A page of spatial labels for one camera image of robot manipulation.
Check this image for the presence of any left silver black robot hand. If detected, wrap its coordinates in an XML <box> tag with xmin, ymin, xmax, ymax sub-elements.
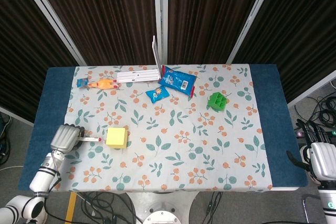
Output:
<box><xmin>50</xmin><ymin>124</ymin><xmax>86</xmax><ymax>154</ymax></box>

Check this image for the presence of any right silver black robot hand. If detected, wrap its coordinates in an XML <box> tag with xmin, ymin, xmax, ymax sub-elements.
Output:
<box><xmin>286</xmin><ymin>120</ymin><xmax>336</xmax><ymax>180</ymax></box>

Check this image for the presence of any red white marker pen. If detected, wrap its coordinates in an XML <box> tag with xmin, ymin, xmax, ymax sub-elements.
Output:
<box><xmin>78</xmin><ymin>136</ymin><xmax>103</xmax><ymax>143</ymax></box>

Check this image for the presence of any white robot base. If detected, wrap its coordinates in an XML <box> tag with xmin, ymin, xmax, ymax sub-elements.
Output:
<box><xmin>125</xmin><ymin>190</ymin><xmax>201</xmax><ymax>224</ymax></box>

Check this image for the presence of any floral leaf-print tablecloth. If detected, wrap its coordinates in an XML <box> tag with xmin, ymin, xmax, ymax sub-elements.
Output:
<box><xmin>54</xmin><ymin>63</ymin><xmax>274</xmax><ymax>192</ymax></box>

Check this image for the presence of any black labelled device box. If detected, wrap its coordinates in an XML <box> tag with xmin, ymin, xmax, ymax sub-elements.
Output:
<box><xmin>294</xmin><ymin>127</ymin><xmax>336</xmax><ymax>145</ymax></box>

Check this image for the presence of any yellow cube block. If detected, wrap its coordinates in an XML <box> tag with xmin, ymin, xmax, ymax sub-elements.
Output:
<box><xmin>105</xmin><ymin>127</ymin><xmax>129</xmax><ymax>150</ymax></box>

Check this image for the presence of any orange rubber chicken toy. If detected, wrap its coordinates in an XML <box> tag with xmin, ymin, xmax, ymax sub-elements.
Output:
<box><xmin>87</xmin><ymin>78</ymin><xmax>119</xmax><ymax>90</ymax></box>

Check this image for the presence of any yellow wooden bar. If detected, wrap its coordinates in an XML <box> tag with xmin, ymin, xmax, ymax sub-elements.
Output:
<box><xmin>64</xmin><ymin>191</ymin><xmax>78</xmax><ymax>224</ymax></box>

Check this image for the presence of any blue felt table cover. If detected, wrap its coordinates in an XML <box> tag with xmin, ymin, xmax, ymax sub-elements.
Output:
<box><xmin>17</xmin><ymin>63</ymin><xmax>309</xmax><ymax>191</ymax></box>

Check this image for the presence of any white L-shaped folding stand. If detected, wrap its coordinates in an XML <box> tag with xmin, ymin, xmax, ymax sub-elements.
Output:
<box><xmin>115</xmin><ymin>35</ymin><xmax>162</xmax><ymax>84</ymax></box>

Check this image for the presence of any dark fabric divider panel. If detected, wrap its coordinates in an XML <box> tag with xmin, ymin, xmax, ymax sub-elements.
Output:
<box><xmin>0</xmin><ymin>0</ymin><xmax>88</xmax><ymax>126</ymax></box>
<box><xmin>15</xmin><ymin>0</ymin><xmax>165</xmax><ymax>66</ymax></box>
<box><xmin>225</xmin><ymin>0</ymin><xmax>336</xmax><ymax>108</ymax></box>
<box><xmin>159</xmin><ymin>0</ymin><xmax>279</xmax><ymax>65</ymax></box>

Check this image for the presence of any small blue snack packet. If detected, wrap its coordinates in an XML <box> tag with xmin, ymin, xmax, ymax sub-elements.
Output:
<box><xmin>145</xmin><ymin>85</ymin><xmax>169</xmax><ymax>103</ymax></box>

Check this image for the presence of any green plastic grid block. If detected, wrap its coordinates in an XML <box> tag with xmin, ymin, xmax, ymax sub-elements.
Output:
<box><xmin>207</xmin><ymin>91</ymin><xmax>228</xmax><ymax>111</ymax></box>

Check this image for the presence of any large blue snack bag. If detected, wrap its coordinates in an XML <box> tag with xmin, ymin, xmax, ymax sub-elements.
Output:
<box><xmin>157</xmin><ymin>65</ymin><xmax>197</xmax><ymax>98</ymax></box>

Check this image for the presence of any black floor cable bundle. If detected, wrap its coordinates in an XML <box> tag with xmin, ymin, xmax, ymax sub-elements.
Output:
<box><xmin>76</xmin><ymin>190</ymin><xmax>144</xmax><ymax>224</ymax></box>
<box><xmin>293</xmin><ymin>94</ymin><xmax>336</xmax><ymax>132</ymax></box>
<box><xmin>0</xmin><ymin>112</ymin><xmax>13</xmax><ymax>166</ymax></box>

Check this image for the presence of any thin white floor cable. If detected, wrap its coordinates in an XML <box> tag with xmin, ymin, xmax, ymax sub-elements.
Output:
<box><xmin>0</xmin><ymin>165</ymin><xmax>24</xmax><ymax>172</ymax></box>

